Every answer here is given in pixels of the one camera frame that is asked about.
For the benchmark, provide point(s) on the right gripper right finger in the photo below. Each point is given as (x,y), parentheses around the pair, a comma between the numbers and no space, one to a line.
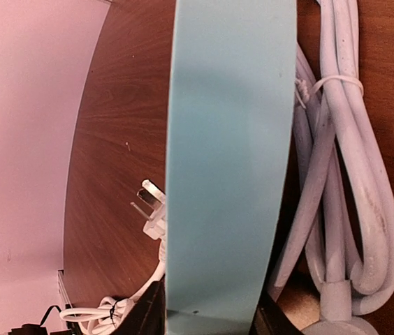
(269,319)

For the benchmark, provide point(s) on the teal power strip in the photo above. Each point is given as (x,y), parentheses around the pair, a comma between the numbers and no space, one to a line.
(229,130)

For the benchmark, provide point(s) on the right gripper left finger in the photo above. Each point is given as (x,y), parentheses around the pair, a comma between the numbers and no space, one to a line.
(148,316)

